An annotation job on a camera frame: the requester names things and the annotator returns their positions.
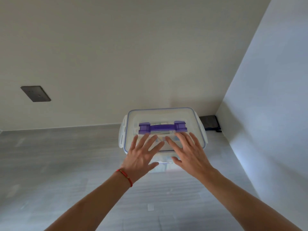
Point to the person's right hand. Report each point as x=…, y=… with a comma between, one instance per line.
x=192, y=158

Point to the person's left hand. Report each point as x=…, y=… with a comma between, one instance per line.
x=139, y=158

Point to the clear plastic storage box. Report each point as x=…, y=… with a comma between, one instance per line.
x=164, y=156

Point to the person's right forearm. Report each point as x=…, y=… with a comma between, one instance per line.
x=240, y=202

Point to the person's left forearm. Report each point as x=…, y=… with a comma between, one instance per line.
x=96, y=204

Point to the grey wall socket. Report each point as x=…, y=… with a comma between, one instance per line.
x=36, y=93

